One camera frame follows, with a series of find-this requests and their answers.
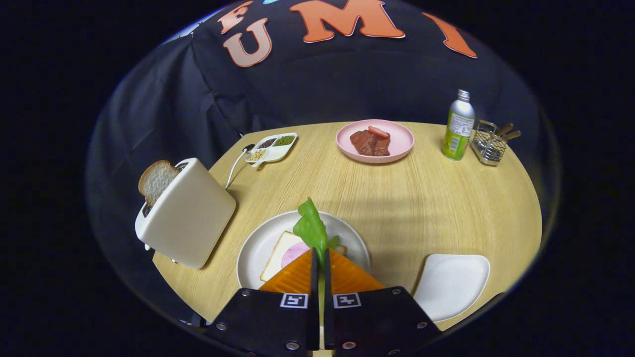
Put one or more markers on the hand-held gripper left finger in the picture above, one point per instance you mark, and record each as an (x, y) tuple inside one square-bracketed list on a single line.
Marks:
[(314, 282)]

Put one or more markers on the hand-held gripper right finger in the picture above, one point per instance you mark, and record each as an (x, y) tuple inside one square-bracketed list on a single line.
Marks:
[(328, 292)]

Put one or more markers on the green lettuce leaf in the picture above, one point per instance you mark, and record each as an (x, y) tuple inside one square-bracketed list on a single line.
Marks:
[(310, 228)]

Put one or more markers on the toasted bread slice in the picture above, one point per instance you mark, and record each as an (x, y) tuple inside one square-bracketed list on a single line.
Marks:
[(156, 181)]

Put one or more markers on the pink ham slice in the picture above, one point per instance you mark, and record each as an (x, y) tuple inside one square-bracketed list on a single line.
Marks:
[(292, 253)]

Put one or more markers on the white bread slice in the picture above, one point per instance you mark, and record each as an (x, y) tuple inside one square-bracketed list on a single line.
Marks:
[(275, 258)]

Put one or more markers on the white round plate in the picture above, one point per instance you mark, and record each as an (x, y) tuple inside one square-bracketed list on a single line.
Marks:
[(258, 248)]

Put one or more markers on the white square plate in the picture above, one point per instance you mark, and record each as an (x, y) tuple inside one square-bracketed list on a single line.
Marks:
[(451, 287)]

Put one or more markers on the white divided condiment dish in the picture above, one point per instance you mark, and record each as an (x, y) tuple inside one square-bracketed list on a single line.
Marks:
[(278, 152)]

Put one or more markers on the cream white toaster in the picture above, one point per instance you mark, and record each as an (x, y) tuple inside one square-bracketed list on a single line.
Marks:
[(188, 218)]

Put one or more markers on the brown meat piece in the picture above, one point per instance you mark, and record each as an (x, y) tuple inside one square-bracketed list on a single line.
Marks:
[(367, 144)]

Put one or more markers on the pink round plate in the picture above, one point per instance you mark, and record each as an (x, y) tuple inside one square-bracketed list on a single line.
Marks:
[(402, 144)]

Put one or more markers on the red sausage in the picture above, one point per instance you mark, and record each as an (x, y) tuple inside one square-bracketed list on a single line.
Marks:
[(379, 132)]

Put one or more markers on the black backdrop cloth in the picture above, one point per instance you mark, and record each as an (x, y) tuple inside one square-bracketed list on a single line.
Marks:
[(347, 84)]

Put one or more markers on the silver bottle green label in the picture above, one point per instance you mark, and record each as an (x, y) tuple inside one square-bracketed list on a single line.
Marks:
[(457, 134)]

